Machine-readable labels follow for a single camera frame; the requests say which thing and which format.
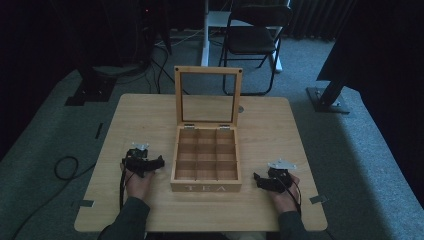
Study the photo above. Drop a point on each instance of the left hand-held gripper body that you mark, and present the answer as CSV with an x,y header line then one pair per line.
x,y
137,156

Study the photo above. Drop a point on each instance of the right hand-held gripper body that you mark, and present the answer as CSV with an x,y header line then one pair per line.
x,y
279,173

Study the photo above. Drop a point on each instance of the wooden tea box with lid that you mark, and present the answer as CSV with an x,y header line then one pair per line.
x,y
206,156

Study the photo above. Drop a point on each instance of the person's left hand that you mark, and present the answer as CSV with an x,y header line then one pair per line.
x,y
138,186

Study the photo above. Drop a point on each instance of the person's right hand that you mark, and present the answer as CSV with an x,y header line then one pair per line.
x,y
283,200

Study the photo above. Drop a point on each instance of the black tape strip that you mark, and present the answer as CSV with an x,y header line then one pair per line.
x,y
99,130

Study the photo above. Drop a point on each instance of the grey tape piece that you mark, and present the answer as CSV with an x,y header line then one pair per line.
x,y
318,199
86,203

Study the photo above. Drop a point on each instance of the small round metal fitting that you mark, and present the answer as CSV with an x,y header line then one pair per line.
x,y
240,109

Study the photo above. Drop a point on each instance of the black stand with flat base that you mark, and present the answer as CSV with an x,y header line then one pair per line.
x,y
91,90

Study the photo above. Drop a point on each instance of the black slanted stand with base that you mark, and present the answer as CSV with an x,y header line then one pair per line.
x,y
328,96

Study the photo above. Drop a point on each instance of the black folding chair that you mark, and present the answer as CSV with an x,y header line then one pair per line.
x,y
252,40

